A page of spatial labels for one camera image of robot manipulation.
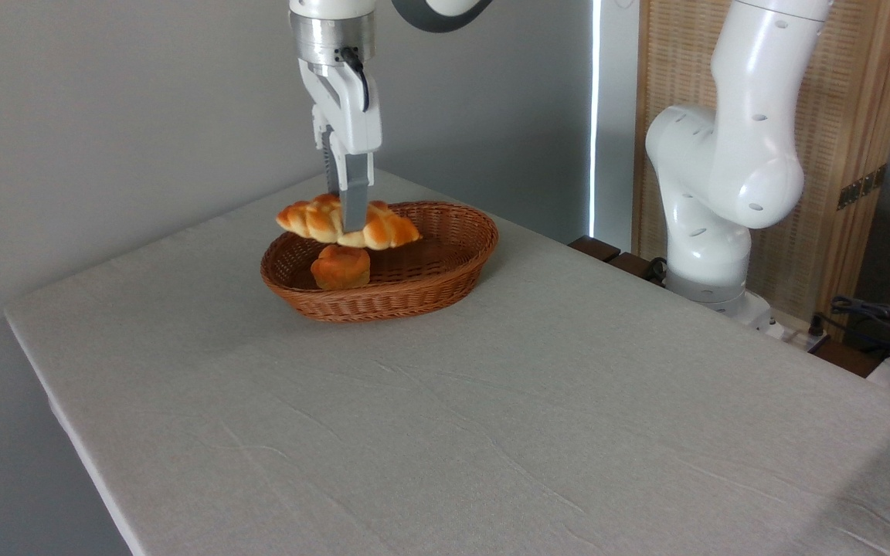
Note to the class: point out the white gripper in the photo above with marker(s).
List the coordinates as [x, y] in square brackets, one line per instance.
[356, 116]

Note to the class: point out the twisted glazed bread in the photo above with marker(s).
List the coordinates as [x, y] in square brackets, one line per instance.
[314, 220]

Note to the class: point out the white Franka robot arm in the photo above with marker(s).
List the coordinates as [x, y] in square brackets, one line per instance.
[746, 154]

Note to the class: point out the round brown bread bun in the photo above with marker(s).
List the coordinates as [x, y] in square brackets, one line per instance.
[341, 268]

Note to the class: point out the brown wicker basket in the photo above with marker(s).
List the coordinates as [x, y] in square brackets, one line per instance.
[414, 297]

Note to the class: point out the dark wooden block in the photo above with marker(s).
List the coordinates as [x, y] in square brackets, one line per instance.
[632, 265]
[594, 248]

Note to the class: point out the grey tablecloth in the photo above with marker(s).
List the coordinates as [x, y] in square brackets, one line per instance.
[491, 417]

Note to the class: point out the white power strip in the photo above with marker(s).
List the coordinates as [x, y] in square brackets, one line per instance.
[796, 333]

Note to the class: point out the brass screen hinge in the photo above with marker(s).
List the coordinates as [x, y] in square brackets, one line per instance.
[862, 187]

